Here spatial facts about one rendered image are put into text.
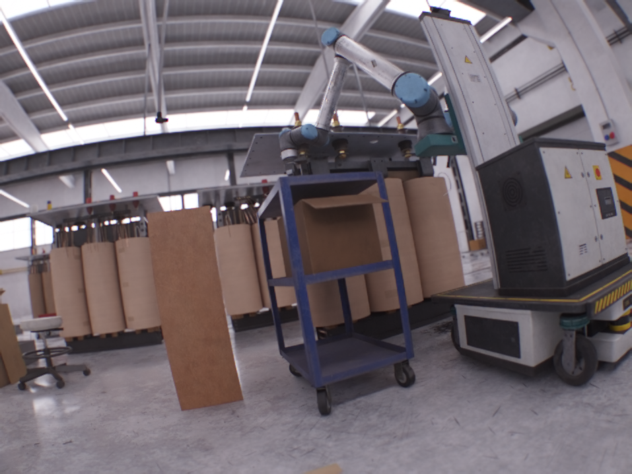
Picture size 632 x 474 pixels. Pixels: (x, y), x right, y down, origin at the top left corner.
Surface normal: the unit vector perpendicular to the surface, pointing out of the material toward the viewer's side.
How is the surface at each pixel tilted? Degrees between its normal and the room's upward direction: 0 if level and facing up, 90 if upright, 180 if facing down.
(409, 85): 94
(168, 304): 90
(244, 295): 90
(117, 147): 90
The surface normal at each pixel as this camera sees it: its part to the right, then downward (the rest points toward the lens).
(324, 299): -0.10, -0.08
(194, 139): 0.33, -0.15
